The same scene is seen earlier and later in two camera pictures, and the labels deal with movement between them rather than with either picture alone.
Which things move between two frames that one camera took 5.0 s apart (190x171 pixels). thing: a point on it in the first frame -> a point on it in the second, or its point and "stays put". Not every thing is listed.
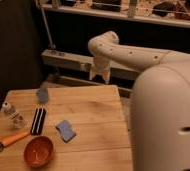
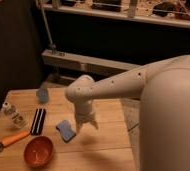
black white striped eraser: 38,122 stays put
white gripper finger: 91,74 -> 78,127
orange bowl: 38,151 stays put
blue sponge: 66,132 stays put
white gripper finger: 106,75 -> 95,124
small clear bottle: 16,117 stays put
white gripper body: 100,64 -> 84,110
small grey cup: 43,94 stays put
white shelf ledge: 189,22 stays put
